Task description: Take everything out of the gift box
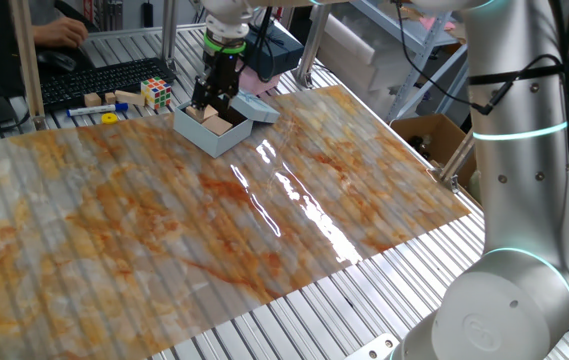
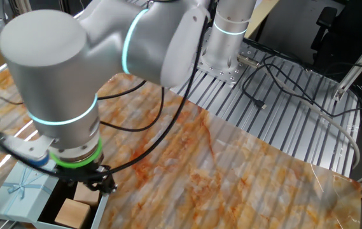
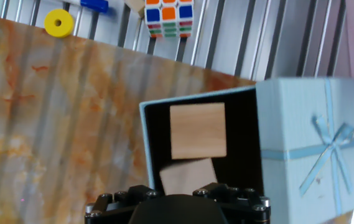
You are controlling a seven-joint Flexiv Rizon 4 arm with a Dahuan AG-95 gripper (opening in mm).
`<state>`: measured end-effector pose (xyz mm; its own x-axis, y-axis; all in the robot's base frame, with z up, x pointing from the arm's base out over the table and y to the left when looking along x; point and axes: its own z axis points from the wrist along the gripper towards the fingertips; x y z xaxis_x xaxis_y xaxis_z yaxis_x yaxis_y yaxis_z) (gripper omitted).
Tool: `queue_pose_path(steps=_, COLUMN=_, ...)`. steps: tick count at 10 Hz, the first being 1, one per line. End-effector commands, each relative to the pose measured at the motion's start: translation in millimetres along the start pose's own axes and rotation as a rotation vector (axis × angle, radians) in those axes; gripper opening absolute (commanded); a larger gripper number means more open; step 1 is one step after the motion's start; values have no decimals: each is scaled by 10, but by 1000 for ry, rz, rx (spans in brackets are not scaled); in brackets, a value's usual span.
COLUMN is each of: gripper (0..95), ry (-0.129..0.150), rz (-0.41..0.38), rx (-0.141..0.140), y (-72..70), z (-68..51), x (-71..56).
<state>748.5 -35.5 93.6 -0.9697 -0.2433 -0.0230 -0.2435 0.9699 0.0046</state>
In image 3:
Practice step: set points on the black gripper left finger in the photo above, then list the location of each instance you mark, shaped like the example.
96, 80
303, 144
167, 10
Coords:
108, 208

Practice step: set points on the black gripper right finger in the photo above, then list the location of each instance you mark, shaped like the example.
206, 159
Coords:
245, 208

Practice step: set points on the large wooden cube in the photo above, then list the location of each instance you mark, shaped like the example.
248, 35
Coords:
187, 175
198, 130

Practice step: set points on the light blue gift box base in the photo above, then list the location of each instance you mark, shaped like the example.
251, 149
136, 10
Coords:
245, 130

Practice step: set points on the orange marble pattern mat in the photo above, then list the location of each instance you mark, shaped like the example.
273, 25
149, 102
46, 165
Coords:
55, 124

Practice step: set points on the light blue lid with bow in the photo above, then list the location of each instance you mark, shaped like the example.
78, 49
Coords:
304, 124

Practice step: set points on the rubik's cube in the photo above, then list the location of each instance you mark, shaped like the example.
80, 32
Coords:
169, 17

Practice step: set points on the white marker with blue cap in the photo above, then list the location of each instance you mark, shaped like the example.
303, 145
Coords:
95, 5

